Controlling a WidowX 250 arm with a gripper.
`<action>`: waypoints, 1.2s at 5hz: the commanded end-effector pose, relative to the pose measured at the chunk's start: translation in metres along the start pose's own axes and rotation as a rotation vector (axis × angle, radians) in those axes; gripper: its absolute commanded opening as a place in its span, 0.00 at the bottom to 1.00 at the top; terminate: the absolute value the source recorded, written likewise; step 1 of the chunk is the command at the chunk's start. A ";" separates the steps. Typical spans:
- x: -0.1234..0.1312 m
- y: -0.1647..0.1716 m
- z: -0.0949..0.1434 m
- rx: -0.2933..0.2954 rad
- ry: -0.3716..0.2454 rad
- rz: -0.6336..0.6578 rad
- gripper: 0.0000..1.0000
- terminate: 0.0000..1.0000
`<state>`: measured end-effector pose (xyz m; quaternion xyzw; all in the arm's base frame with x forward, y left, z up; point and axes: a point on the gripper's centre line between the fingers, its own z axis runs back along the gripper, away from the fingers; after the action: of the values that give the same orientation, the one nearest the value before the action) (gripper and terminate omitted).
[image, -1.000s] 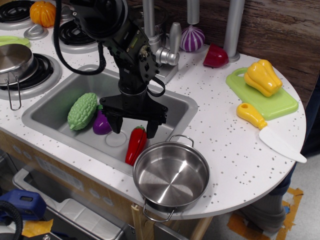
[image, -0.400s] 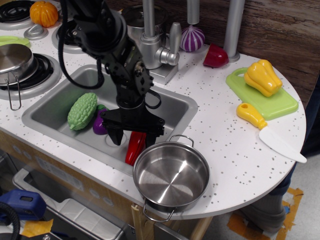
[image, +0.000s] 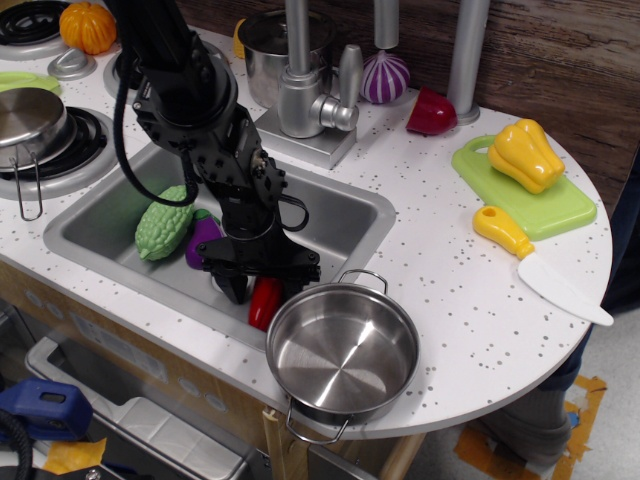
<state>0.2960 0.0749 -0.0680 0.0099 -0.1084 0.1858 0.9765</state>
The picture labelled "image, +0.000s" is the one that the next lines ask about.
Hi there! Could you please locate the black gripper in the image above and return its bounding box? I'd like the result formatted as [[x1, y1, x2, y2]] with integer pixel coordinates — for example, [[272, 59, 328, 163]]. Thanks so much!
[[198, 224, 320, 305]]

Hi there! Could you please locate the red toy chili pepper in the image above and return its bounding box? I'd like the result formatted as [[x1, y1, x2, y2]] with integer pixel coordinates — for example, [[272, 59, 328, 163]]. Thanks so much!
[[248, 277, 284, 332]]

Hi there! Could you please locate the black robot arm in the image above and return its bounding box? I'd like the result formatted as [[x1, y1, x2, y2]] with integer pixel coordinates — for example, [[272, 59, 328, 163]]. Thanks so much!
[[108, 1, 321, 304]]

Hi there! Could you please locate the purple toy eggplant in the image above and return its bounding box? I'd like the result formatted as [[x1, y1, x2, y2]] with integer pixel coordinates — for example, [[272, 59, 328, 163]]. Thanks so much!
[[185, 209, 224, 270]]

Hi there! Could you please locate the tall steel pot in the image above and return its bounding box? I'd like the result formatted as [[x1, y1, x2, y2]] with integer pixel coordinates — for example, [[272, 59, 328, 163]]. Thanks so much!
[[238, 10, 337, 108]]

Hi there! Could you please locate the green toy bitter gourd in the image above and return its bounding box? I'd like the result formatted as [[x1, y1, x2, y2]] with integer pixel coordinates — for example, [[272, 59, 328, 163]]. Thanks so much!
[[134, 202, 194, 261]]

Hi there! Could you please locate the grey toy sink basin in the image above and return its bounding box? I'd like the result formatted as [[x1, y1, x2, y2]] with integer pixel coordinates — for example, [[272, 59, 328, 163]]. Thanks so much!
[[44, 165, 395, 350]]

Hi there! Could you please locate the wooden toy kitchen cabinet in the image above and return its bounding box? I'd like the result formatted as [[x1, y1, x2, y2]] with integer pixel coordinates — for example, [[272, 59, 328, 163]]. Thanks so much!
[[1, 263, 425, 479]]

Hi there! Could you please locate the silver toy faucet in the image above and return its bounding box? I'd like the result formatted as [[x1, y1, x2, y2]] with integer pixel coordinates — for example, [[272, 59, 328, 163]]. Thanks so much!
[[256, 1, 363, 170]]

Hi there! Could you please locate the front left stove burner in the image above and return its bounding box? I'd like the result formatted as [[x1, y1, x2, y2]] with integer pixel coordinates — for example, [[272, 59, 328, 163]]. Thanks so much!
[[1, 105, 117, 202]]

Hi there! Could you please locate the stove burner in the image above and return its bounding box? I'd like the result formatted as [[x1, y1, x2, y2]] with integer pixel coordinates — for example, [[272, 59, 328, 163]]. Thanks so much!
[[1, 1, 71, 61], [103, 41, 230, 105], [1, 105, 117, 202]]

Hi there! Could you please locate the blue clamp tool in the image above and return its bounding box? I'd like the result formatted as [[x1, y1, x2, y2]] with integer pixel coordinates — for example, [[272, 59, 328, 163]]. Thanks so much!
[[1, 378, 93, 441]]

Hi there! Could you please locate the back right stove burner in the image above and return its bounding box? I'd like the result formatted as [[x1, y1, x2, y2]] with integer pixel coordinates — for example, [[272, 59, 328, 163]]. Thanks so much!
[[103, 41, 230, 105]]

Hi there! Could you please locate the purple striped toy onion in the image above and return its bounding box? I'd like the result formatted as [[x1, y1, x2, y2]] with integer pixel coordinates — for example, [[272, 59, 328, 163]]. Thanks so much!
[[360, 50, 410, 104]]

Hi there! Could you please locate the dark red toy vegetable half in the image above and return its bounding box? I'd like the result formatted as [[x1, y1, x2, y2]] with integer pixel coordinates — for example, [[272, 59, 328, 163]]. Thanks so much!
[[406, 87, 458, 135]]

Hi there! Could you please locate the silver stove knob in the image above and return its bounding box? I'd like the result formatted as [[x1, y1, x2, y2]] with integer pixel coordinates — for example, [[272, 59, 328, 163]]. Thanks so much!
[[47, 48, 97, 81]]

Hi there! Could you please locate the orange toy pumpkin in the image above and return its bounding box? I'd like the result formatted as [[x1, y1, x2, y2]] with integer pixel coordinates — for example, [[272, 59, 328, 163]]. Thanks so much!
[[59, 2, 117, 55]]

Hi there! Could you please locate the green toy plate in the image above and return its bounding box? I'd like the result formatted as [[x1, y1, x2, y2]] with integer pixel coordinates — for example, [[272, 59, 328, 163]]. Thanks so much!
[[0, 71, 61, 96]]

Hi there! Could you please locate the grey support pole middle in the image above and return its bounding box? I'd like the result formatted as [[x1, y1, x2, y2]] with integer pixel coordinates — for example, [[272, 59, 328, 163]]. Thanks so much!
[[373, 0, 399, 50]]

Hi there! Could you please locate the grey support pole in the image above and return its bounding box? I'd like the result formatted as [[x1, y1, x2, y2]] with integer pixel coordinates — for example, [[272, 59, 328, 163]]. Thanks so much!
[[373, 0, 399, 50], [447, 0, 490, 126]]

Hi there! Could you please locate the yellow toy bell pepper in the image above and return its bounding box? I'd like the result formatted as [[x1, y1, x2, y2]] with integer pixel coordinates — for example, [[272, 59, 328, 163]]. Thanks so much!
[[487, 119, 565, 195]]

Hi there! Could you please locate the back left stove burner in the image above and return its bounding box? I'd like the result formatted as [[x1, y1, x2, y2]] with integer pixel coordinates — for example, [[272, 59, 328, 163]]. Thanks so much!
[[1, 1, 71, 61]]

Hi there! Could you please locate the person leg with grey sock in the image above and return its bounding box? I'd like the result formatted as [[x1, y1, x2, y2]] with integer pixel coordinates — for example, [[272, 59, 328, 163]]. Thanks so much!
[[478, 157, 639, 465]]

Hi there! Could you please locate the green toy cutting board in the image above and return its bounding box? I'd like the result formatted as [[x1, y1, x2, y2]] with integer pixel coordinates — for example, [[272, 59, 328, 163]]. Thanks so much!
[[452, 135, 597, 241]]

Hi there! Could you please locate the grey support pole right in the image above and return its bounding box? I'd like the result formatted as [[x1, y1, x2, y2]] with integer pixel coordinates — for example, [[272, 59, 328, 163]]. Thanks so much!
[[447, 0, 490, 126]]

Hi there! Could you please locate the steel pot with handles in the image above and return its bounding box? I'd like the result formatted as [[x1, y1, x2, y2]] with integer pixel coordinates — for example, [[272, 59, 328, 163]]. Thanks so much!
[[265, 277, 421, 446]]

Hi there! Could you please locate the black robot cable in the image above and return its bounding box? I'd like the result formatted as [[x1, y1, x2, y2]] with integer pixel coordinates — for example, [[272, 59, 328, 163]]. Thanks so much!
[[112, 54, 199, 207]]

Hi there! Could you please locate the steel pan with wire handle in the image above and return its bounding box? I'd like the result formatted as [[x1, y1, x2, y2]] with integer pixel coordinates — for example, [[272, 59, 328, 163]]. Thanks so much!
[[1, 87, 77, 203]]

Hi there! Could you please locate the yellow handled toy knife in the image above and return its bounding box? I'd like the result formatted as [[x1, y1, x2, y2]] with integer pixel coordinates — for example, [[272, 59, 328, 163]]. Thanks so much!
[[472, 206, 614, 326]]

